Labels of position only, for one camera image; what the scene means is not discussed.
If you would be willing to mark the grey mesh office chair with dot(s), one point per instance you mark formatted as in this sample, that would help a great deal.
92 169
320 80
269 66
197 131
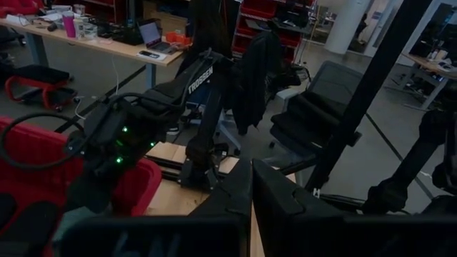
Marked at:
321 103

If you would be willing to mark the long wooden desk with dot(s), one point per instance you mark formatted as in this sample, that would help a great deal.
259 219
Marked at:
107 46

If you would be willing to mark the white round pillar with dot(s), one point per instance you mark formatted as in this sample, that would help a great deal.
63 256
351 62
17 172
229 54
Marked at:
344 25

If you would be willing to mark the black diagonal frame brace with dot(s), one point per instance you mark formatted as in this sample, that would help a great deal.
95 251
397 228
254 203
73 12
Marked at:
410 160

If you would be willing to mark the black smartphone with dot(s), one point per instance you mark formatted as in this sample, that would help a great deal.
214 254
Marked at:
149 54

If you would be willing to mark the pink drink bottle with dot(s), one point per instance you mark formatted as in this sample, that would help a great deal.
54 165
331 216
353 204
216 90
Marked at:
69 24

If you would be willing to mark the black hanging jacket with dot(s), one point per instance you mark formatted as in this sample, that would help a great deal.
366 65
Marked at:
257 82

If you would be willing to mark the small wooden desk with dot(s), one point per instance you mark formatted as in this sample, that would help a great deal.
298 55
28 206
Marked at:
428 68

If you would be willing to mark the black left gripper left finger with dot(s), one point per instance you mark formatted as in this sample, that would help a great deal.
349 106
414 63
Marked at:
235 200

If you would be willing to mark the shelf with red storage bins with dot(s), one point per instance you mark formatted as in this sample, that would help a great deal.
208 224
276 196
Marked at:
271 21

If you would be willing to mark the red and black creeper seat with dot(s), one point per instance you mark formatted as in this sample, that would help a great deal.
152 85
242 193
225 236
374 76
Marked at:
39 87

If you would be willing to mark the large red plastic bin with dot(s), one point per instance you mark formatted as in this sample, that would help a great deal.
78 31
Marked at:
28 150

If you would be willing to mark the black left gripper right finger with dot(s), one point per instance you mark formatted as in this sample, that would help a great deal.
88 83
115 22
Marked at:
282 214

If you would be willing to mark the small orange parts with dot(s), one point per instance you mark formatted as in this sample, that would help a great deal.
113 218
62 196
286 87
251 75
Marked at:
178 38

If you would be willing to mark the black frame post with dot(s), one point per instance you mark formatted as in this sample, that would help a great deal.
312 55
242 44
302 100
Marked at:
371 93

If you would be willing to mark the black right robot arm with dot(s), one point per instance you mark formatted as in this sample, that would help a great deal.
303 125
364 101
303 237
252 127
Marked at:
200 82

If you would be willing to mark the open laptop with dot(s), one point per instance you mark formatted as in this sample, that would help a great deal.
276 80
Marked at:
153 37

